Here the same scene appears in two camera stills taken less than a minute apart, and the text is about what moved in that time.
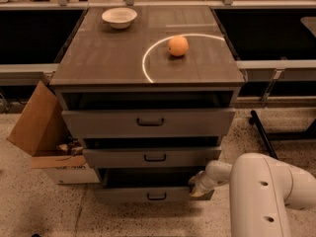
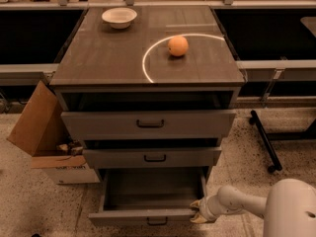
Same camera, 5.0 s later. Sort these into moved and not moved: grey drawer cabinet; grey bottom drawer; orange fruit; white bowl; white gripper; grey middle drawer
Moved: grey bottom drawer; white gripper
Not moved: white bowl; orange fruit; grey middle drawer; grey drawer cabinet
